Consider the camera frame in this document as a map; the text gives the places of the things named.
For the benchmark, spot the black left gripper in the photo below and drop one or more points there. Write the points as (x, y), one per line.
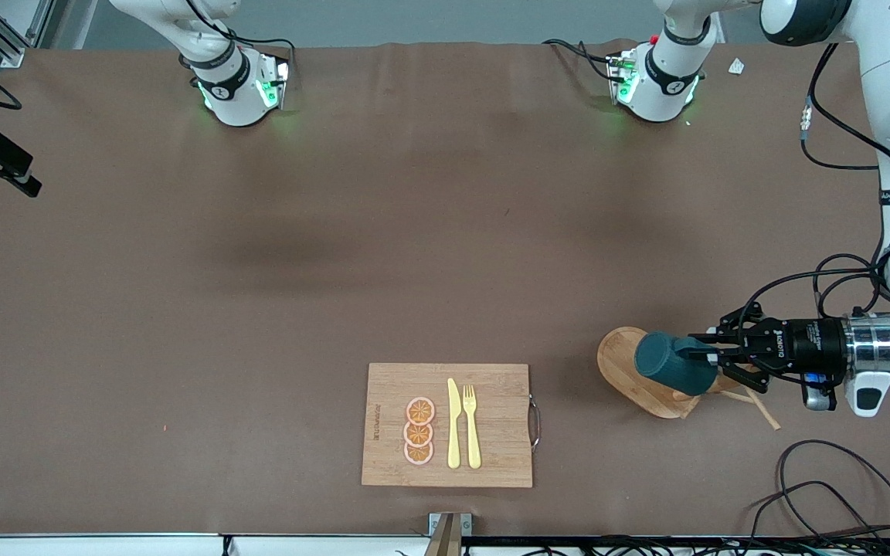
(806, 345)

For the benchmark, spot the dark green cup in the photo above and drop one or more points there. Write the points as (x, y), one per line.
(673, 363)

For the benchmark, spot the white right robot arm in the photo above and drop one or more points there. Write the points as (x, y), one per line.
(232, 93)

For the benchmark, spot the wooden cup rack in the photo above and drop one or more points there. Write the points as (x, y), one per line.
(619, 363)

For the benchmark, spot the bamboo cutting board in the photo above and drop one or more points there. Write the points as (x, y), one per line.
(491, 432)

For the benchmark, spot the white paper scrap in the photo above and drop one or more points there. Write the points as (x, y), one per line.
(736, 66)

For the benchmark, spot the yellow plastic fork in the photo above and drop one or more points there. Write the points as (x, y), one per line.
(473, 440)

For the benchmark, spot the yellow plastic knife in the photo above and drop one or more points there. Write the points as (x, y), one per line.
(453, 432)

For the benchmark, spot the brown table mat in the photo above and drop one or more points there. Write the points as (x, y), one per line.
(259, 309)

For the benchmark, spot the orange slice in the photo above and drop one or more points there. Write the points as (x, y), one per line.
(420, 411)

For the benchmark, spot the aluminium frame profile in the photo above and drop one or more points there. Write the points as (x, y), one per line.
(5, 42)

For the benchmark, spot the metal bracket with wooden bar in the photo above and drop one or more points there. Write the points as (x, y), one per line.
(449, 533)

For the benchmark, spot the white table edge rail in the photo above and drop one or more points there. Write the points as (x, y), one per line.
(105, 547)

